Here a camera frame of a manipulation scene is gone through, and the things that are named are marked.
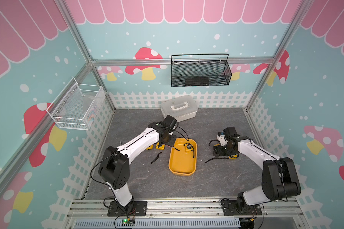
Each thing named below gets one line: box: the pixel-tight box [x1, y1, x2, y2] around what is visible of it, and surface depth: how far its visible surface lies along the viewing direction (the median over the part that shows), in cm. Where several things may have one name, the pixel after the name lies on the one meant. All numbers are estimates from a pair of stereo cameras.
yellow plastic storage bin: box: [168, 137, 198, 177], surface depth 92 cm
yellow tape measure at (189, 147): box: [183, 142, 195, 158], surface depth 96 cm
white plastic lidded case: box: [160, 94, 198, 123], surface depth 108 cm
